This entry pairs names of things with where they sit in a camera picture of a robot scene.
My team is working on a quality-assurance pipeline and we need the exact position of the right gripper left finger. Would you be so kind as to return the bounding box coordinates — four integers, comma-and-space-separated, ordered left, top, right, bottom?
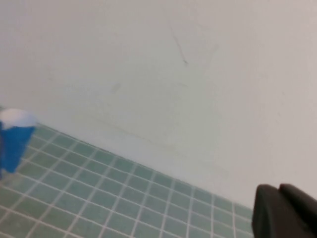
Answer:
251, 183, 298, 238

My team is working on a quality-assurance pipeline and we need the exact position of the green checked tablecloth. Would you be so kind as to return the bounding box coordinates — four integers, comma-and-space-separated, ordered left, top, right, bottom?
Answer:
0, 123, 256, 238

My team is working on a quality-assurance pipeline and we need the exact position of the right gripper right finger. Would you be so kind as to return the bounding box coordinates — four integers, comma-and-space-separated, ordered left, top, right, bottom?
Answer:
279, 183, 317, 238

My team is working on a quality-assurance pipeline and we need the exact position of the blue paper cone cup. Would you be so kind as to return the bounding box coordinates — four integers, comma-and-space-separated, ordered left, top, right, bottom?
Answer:
0, 108, 38, 179

